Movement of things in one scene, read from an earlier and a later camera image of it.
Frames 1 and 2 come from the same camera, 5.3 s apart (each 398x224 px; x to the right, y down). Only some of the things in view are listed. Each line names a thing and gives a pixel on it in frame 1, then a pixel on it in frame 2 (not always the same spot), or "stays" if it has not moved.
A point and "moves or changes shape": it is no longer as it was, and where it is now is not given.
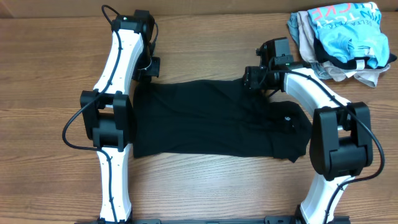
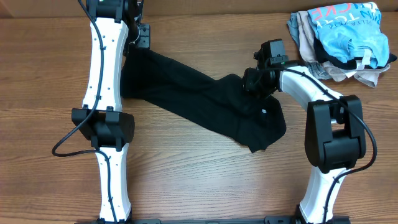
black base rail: (269, 220) stays
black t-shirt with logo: (216, 117) moves or changes shape
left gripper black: (147, 71) -> (142, 36)
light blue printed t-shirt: (349, 31) stays
